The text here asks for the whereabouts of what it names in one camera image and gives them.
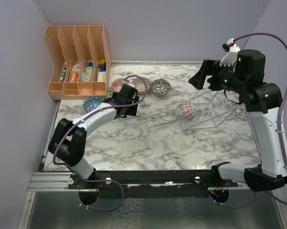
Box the aluminium extrusion rail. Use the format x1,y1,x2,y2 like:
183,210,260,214
28,172,72,192

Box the brown flower pattern bowl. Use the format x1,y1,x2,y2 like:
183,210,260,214
131,77,151,94

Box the peach plastic desk organizer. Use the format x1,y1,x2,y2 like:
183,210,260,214
44,25,111,100

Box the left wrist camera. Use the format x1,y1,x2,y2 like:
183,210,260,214
122,80,134,87

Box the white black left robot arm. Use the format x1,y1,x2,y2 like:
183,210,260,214
48,84,139,188

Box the items in organizer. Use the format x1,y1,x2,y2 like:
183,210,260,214
59,59,106,83

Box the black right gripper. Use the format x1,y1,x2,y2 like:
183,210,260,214
189,59,246,94

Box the blue triangle pattern bowl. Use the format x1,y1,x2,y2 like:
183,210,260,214
83,96,104,113

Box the white wire dish rack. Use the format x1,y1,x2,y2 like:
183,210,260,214
175,90,240,131

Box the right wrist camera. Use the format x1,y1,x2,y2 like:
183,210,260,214
220,38,240,67

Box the green leaf pattern bowl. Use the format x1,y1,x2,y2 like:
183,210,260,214
151,79,171,96

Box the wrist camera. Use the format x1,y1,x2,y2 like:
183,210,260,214
122,80,134,87
220,38,240,67

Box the red quatrefoil pattern bowl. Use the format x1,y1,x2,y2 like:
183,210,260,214
179,100,198,121

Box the black mounting base rail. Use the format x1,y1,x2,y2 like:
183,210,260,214
68,169,237,199

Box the red zigzag pattern bowl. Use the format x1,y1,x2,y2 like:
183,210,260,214
111,78,124,95

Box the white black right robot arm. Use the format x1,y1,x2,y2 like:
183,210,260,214
189,50,287,192

